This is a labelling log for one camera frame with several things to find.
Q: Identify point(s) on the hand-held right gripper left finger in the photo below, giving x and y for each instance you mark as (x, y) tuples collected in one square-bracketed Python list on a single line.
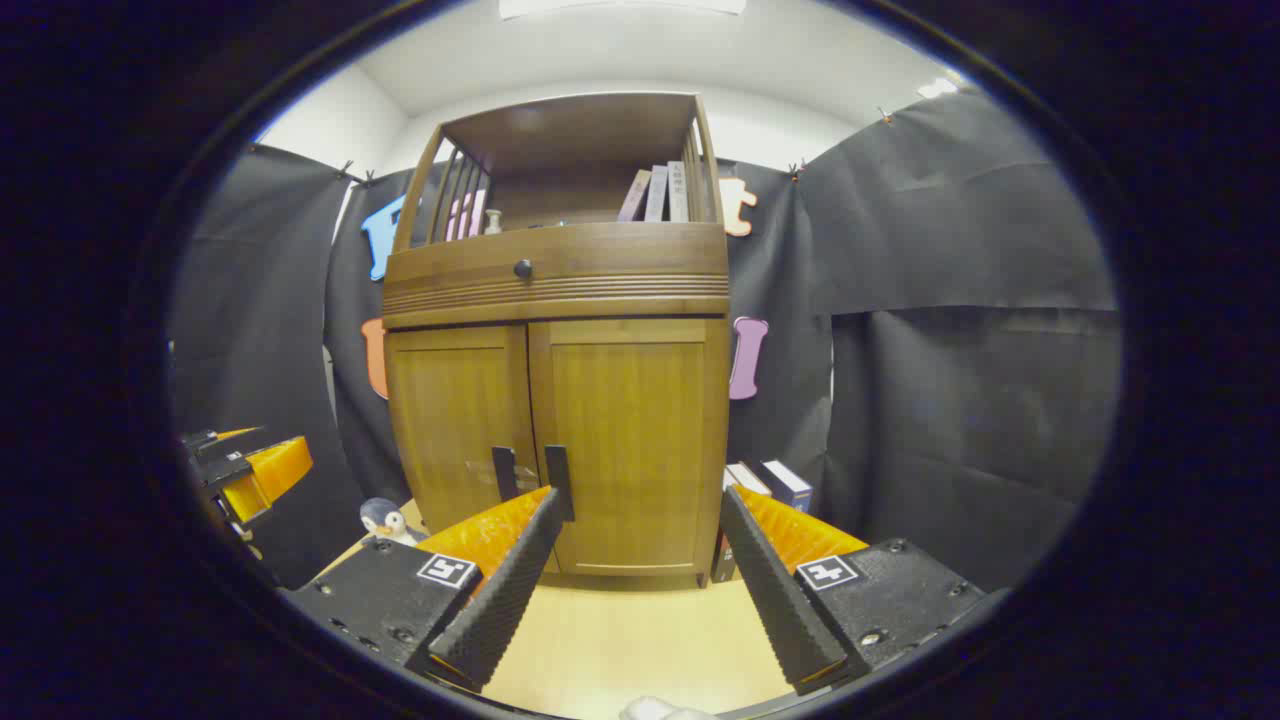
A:
[(505, 590)]

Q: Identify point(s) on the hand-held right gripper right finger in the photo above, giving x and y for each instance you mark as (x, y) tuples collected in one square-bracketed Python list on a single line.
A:
[(775, 590)]

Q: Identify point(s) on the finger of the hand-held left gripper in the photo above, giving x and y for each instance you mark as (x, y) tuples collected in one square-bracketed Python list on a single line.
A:
[(215, 439), (262, 478)]

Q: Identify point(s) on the wooden shoe cabinet door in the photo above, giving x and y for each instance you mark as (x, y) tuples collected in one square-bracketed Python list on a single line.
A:
[(630, 430), (455, 410)]

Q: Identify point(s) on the wooden double-door shoe cabinet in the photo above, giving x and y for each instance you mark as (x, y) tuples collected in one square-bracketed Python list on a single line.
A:
[(560, 135)]

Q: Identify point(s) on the wooden cabinet drawer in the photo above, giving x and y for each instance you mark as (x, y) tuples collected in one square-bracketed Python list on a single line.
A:
[(620, 262)]

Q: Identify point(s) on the brown standing book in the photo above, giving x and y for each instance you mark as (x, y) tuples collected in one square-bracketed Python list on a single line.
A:
[(722, 562)]

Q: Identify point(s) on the blue standing book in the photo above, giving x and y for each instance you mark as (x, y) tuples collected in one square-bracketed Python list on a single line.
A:
[(790, 485)]

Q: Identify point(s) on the tan standing book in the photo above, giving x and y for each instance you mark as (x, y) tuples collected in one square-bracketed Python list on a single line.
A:
[(745, 478)]

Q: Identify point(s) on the penguin plush toy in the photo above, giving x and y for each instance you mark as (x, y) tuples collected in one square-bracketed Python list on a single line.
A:
[(382, 520)]

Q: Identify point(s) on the black backdrop cloth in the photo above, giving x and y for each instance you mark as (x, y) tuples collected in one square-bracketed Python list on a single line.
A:
[(950, 400)]

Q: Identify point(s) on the dark round drawer knob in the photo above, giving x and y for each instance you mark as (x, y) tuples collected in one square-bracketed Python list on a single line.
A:
[(523, 268)]

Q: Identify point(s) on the small pale vase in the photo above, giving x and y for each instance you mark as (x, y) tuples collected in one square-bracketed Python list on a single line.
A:
[(493, 223)]

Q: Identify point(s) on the pale shelf book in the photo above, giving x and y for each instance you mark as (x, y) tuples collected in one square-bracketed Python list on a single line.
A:
[(677, 193)]

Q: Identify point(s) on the grey shelf book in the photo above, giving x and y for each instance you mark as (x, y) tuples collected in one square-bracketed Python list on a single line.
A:
[(656, 195)]

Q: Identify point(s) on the ceiling light panel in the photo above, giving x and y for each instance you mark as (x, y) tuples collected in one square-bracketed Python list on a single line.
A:
[(938, 88), (620, 6)]

